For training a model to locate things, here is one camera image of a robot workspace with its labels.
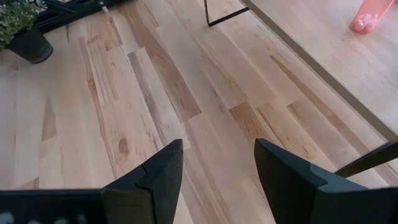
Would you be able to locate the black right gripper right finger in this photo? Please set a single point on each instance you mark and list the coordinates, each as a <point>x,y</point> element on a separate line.
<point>295,193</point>

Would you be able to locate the green plant in black pot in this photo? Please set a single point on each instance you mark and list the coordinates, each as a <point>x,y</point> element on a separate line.
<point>18,18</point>

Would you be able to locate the salmon pill bottle white cap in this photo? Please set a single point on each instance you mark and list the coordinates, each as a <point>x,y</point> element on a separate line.
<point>370,15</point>

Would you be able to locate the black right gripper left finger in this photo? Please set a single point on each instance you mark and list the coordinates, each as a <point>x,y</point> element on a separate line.
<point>155,193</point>

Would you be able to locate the wooden shelf black metal frame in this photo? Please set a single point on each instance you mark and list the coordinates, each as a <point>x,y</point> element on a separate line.
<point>326,46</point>

